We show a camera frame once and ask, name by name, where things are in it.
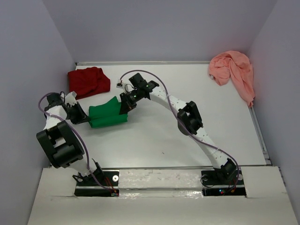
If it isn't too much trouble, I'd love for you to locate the green t shirt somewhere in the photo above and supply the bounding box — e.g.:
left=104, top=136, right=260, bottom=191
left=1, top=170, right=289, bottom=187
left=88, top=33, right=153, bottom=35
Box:
left=89, top=96, right=128, bottom=128

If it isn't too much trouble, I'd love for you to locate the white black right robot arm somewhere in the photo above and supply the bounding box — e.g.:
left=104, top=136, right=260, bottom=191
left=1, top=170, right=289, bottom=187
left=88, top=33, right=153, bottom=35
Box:
left=116, top=70, right=240, bottom=188

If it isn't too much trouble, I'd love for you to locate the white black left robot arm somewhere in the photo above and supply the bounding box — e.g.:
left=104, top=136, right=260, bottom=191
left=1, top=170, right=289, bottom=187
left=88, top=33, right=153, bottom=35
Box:
left=36, top=91, right=105, bottom=185

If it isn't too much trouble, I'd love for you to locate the dark red t shirt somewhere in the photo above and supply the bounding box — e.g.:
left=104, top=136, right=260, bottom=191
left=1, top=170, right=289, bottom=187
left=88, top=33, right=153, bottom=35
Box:
left=67, top=67, right=111, bottom=99

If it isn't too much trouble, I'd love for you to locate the salmon pink t shirt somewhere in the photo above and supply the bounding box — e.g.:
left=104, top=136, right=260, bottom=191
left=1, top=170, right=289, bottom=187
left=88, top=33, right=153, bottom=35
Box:
left=209, top=51, right=255, bottom=107

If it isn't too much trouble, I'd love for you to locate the white front cover board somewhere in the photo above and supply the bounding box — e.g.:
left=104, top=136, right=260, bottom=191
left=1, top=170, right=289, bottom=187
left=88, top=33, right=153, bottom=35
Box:
left=29, top=166, right=297, bottom=225

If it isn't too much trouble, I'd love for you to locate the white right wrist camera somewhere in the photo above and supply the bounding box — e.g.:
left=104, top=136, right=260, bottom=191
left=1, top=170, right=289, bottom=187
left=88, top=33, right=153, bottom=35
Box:
left=116, top=80, right=135, bottom=93

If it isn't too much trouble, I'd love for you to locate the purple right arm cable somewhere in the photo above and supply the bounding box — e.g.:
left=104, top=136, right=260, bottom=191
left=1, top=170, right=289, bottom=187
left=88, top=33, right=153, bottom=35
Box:
left=116, top=70, right=240, bottom=194

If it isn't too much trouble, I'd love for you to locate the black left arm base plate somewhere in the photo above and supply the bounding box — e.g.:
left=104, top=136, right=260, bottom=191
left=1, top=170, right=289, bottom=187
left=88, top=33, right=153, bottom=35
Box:
left=72, top=170, right=120, bottom=197

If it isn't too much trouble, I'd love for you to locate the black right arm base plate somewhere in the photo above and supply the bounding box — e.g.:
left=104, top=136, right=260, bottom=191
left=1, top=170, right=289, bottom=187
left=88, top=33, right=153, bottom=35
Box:
left=200, top=170, right=247, bottom=197

